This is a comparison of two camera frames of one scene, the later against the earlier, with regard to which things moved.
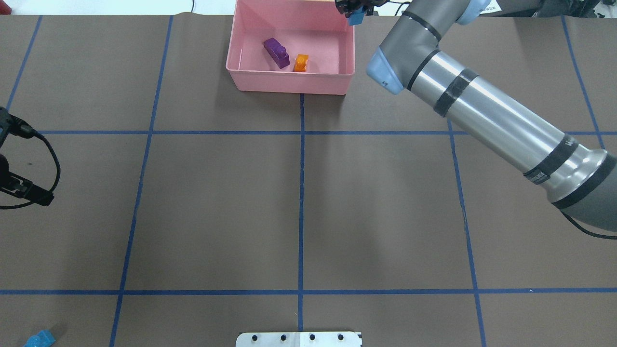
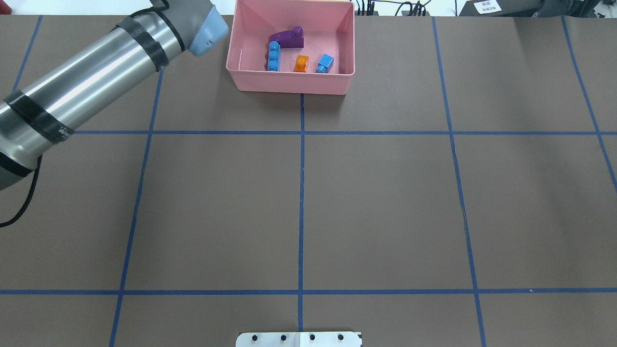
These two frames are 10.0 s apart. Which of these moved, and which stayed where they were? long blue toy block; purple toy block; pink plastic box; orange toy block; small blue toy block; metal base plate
Moved: small blue toy block; purple toy block; long blue toy block
Stayed: orange toy block; pink plastic box; metal base plate
